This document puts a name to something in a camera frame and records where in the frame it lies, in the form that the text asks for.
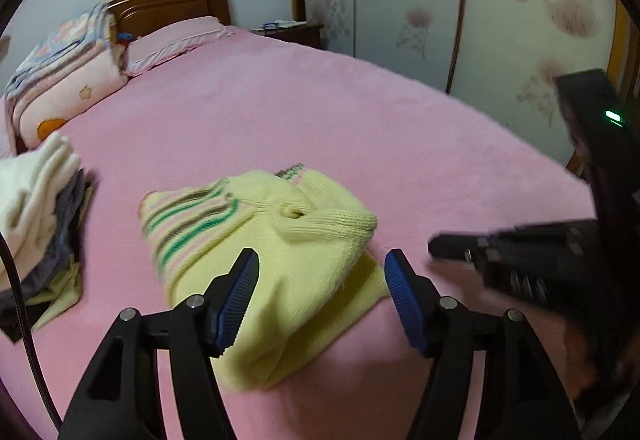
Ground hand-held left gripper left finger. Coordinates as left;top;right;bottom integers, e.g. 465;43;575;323
57;247;261;440

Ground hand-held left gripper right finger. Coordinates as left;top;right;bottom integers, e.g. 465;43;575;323
384;249;583;440

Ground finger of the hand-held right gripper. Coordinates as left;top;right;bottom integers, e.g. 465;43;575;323
427;219;601;318

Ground yellow striped knit cardigan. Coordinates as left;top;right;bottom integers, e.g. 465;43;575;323
139;164;392;391

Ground grey folded clothes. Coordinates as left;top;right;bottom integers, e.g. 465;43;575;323
0;167;99;328

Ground pale yellow folded garment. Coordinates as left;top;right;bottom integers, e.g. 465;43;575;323
25;262;84;329

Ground pink bed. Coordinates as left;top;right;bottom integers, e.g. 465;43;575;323
0;25;601;440

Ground floral sliding wardrobe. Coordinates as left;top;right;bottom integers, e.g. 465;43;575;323
287;0;640;173

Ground white fleece folded garment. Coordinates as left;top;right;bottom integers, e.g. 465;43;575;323
0;132;83;257

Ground dark wooden nightstand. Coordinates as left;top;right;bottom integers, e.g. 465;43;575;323
249;20;325;52

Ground pink folded quilt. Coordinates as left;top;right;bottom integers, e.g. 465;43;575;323
12;44;130;152

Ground pink pillow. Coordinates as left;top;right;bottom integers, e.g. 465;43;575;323
125;16;234;76

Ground dark wooden headboard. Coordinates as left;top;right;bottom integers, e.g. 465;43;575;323
106;0;232;39

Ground floral folded quilt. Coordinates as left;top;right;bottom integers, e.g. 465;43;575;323
5;2;119;97

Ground black cable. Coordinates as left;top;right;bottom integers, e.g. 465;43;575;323
0;235;64;427

